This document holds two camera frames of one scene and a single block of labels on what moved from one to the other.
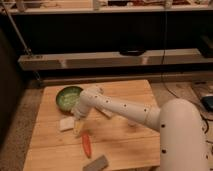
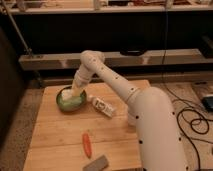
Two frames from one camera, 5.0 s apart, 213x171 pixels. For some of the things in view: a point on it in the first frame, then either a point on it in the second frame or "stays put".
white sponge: [66, 123] -> [71, 95]
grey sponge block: [99, 164] stays put
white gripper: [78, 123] -> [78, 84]
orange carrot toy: [87, 144] stays put
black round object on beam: [134, 52] stays put
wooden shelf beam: [44, 61] stays put
